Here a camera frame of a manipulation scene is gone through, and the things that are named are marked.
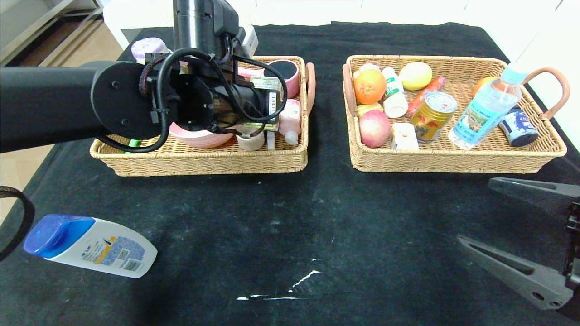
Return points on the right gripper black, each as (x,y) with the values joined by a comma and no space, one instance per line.
(572,240)

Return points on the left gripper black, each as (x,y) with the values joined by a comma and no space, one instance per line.
(273,110)

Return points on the white cardboard box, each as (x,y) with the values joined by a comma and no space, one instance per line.
(265,82)

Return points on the pink bowl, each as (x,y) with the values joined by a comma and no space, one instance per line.
(199,138)

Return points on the red peach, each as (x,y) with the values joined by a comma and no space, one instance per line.
(375,129)

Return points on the white box green label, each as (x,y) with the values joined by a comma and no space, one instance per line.
(404,136)

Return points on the gold drink can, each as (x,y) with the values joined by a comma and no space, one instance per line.
(432,117)

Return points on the white shampoo bottle blue cap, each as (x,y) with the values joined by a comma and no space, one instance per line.
(99,246)

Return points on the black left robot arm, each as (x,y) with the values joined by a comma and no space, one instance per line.
(45,104)

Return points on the small pink bottle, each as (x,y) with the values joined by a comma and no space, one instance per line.
(290,122)

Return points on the thin white stick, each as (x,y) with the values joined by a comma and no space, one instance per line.
(271,142)

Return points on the small beige cup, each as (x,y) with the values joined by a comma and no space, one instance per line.
(250,142)

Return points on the small yellow pudding cup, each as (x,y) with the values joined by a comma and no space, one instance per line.
(368,107)

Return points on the orange fruit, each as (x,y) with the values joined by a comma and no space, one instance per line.
(481,86)
(369,87)

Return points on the small pink fruit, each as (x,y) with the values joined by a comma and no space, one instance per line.
(368,67)

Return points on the dark blue round jar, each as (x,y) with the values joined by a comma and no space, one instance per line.
(519,129)

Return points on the black table cloth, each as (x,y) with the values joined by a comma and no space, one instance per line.
(317,217)

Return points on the white yogurt drink bottle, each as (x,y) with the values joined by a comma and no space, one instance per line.
(394,100)

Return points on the white low bench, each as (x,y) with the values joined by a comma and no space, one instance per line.
(362,13)

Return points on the clear water bottle blue cap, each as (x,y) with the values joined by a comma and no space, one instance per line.
(485,111)

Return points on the purple capped beige container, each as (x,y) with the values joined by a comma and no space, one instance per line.
(149,45)

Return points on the yellow green dish brush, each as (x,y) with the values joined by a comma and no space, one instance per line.
(133,144)

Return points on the yellow lemon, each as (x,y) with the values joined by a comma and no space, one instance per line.
(414,76)

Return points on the red wrapped sausage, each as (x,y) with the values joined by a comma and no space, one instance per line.
(430,86)

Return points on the clear plastic film scrap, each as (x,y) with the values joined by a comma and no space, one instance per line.
(308,276)

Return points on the grey low shelf unit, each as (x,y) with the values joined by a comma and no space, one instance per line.
(27,27)

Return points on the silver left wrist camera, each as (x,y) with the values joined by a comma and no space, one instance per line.
(250,40)

